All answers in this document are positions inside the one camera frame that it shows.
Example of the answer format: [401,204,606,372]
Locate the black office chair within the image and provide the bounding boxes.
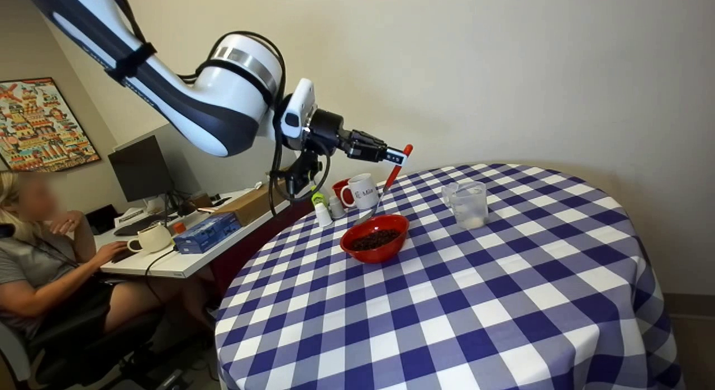
[0,303,186,390]

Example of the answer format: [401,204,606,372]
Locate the cream teapot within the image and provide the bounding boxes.
[127,222,173,255]

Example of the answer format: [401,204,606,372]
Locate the white mug with print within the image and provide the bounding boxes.
[340,173,381,210]

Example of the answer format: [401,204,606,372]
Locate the person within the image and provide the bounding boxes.
[0,171,216,349]

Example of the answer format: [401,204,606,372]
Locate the black monitor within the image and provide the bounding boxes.
[108,135,175,204]

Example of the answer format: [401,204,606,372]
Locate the colourful framed picture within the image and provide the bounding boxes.
[0,77,102,173]

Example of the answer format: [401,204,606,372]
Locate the white bottle with green cap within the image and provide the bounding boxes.
[311,192,333,228]

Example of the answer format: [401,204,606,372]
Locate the white desk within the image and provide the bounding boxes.
[92,186,292,279]

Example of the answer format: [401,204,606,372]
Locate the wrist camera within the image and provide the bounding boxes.
[284,149,325,199]

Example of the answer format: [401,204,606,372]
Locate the red handled metal spoon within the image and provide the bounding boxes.
[357,144,414,223]

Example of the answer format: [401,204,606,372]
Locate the black keyboard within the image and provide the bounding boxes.
[113,213,164,237]

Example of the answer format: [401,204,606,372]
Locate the blue white checked tablecloth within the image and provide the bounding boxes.
[214,163,685,390]

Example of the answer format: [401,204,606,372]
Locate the red bowl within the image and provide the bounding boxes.
[340,214,410,264]

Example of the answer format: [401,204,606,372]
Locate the blue box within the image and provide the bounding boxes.
[173,212,242,255]

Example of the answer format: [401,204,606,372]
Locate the clear plastic jug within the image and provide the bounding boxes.
[441,181,489,230]

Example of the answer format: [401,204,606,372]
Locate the cardboard box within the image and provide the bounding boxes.
[214,183,287,227]

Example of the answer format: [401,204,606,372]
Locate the dark coffee beans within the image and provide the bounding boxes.
[350,229,401,251]

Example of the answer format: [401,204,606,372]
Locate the black cable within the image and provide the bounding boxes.
[145,247,178,310]

